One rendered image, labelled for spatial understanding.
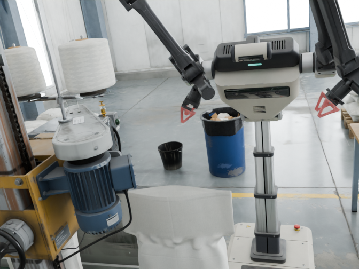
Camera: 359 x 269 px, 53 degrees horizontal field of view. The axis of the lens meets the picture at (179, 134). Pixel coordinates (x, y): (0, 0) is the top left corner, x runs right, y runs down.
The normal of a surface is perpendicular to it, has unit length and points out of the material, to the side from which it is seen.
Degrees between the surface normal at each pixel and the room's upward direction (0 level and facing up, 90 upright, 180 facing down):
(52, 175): 0
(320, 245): 0
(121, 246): 90
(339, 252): 0
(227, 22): 90
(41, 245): 90
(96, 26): 90
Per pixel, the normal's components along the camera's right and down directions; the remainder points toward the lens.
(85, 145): 0.36, 0.27
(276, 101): -0.14, 0.87
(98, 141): 0.69, 0.18
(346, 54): 0.16, 0.58
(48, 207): 0.96, -0.04
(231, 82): -0.28, -0.49
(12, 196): -0.23, 0.36
